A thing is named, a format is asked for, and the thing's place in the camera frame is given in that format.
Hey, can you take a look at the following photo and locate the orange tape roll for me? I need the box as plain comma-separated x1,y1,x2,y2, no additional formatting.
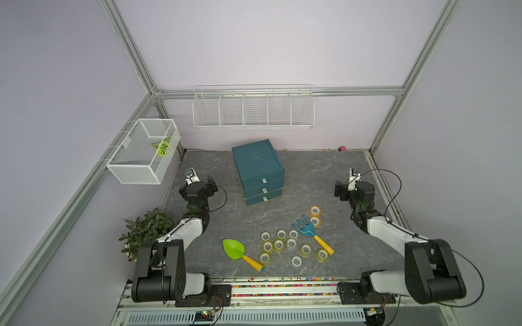
310,216,322,228
310,206,322,217

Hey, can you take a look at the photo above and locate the blue toy rake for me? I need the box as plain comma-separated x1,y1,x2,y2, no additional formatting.
292,215,335,255

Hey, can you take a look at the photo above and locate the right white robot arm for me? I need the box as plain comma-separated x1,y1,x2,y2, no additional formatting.
334,181,467,304

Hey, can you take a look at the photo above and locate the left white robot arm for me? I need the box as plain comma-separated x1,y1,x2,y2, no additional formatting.
131,171,218,307

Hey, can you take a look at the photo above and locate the teal three-drawer cabinet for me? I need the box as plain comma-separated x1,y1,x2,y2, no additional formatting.
232,139,285,206

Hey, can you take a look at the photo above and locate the green potted plant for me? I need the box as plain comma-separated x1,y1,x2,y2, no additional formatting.
118,207,174,262

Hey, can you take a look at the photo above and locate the green toy in basket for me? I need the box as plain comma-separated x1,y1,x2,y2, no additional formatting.
152,137,171,157

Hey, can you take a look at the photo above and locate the green toy shovel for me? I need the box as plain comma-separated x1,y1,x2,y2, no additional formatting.
222,239,264,272

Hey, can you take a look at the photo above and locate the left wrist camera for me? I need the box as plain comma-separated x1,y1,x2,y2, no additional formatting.
184,168,201,186

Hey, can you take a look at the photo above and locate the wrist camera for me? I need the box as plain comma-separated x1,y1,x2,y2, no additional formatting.
347,168,362,191
184,168,201,186

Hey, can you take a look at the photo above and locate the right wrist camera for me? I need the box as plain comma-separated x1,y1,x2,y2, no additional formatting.
347,168,362,191

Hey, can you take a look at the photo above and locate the white mesh wall basket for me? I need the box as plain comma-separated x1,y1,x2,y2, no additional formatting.
106,118,181,185

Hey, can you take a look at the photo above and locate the white wire wall shelf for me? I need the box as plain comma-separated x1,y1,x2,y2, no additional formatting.
192,84,315,129

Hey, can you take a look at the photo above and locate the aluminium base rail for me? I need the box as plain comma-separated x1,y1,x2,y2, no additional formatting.
111,278,462,325

